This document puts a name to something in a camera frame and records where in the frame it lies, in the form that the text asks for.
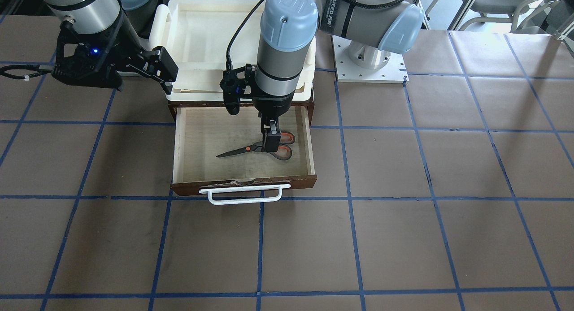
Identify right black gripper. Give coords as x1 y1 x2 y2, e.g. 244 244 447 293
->
51 15 179 93

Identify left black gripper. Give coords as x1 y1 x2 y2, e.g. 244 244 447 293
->
220 64 295 152

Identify grey orange scissors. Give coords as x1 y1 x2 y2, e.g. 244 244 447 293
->
217 132 295 161

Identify wooden drawer with white handle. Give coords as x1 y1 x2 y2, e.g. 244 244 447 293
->
171 106 317 199

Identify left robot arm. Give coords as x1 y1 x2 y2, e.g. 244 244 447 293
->
220 0 425 152

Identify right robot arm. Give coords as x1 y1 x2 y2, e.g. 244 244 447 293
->
43 0 178 95

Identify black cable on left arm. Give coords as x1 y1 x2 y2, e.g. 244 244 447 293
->
224 0 283 74

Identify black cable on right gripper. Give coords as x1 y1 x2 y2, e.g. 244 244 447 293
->
0 63 53 80

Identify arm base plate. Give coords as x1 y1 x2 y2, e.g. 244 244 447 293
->
332 36 409 84

